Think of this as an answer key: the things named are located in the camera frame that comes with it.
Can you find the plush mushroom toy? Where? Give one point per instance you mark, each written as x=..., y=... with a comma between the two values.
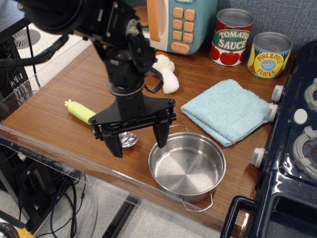
x=165, y=66

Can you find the dark blue toy stove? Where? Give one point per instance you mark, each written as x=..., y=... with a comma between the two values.
x=285, y=205

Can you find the light blue folded cloth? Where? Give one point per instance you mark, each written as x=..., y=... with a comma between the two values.
x=227, y=112

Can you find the pineapple slices can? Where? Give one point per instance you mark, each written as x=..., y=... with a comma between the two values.
x=269, y=54

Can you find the black desk at left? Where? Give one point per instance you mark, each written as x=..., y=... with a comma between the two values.
x=10, y=24

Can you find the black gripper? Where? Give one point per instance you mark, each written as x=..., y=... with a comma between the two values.
x=132, y=110

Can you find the stainless steel pot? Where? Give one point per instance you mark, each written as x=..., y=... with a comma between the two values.
x=188, y=168

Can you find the tomato sauce can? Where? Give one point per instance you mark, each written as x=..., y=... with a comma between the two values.
x=231, y=36

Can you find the spoon with yellow-green handle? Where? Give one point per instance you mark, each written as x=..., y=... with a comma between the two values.
x=83, y=113

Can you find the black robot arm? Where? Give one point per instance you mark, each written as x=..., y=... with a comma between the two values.
x=116, y=33

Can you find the toy microwave teal and cream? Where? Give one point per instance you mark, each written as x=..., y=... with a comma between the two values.
x=176, y=26

